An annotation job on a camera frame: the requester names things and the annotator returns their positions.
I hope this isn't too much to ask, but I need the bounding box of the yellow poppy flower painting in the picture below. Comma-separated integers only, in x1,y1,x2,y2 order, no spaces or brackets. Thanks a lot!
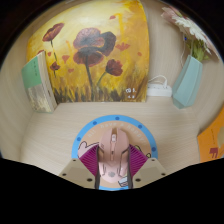
25,0,151,104

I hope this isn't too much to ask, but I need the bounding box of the pink computer mouse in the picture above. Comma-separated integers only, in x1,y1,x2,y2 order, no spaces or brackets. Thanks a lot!
97,127,131,184

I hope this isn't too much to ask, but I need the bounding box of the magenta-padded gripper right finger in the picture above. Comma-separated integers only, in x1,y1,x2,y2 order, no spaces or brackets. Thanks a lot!
126,143,168,190

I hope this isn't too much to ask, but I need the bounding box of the white power strip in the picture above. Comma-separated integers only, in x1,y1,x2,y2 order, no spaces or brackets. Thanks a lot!
146,83,174,98

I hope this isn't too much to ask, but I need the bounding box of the orange book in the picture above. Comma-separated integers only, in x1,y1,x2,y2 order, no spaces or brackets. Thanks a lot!
196,106,224,163

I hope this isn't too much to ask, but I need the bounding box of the round blue-rimmed cartoon mouse pad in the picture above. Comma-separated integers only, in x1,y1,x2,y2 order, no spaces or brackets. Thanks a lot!
70,114,159,192

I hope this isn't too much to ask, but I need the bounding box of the white power cable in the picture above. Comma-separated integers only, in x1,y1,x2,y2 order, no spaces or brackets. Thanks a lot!
147,74,169,88

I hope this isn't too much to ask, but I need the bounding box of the green and beige book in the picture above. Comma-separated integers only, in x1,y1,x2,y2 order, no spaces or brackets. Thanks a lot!
21,50,58,114

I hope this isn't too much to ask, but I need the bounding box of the pink and white flower bouquet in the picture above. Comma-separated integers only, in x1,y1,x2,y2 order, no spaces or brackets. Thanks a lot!
160,5,218,63

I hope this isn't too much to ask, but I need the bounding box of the pale teal vase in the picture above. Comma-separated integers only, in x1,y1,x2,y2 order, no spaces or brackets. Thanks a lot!
171,54,204,110

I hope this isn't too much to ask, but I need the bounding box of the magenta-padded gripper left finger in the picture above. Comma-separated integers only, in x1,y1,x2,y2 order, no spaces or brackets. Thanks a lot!
59,144,101,190

